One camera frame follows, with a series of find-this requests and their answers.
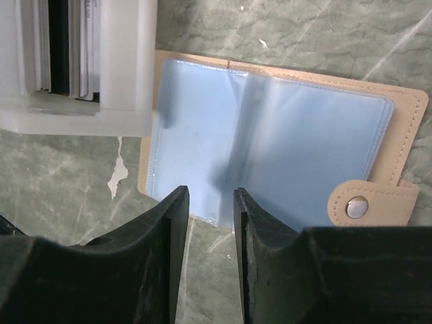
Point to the beige card holder wallet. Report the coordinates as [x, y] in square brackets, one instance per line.
[311, 149]

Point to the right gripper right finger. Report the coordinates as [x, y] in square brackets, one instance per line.
[330, 274]

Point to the white card tray box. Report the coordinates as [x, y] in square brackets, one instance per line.
[128, 33]

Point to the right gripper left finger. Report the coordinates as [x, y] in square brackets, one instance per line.
[129, 275]

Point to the cards stack in tray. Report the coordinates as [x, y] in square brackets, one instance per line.
[59, 47]

